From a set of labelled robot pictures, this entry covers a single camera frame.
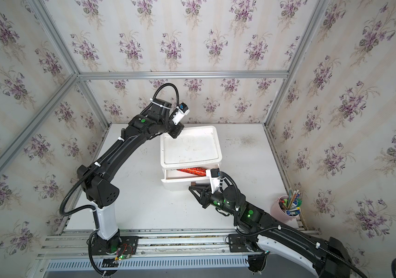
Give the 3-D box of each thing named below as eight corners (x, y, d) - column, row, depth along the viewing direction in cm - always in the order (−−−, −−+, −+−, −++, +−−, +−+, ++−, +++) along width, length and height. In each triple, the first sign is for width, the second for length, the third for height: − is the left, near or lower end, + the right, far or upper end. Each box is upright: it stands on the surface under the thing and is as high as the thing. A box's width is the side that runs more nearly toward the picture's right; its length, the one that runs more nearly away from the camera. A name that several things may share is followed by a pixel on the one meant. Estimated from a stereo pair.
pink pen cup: (271, 224, 82) (282, 215, 71) (266, 206, 88) (276, 195, 77) (290, 225, 82) (304, 215, 71) (284, 206, 88) (296, 195, 77)
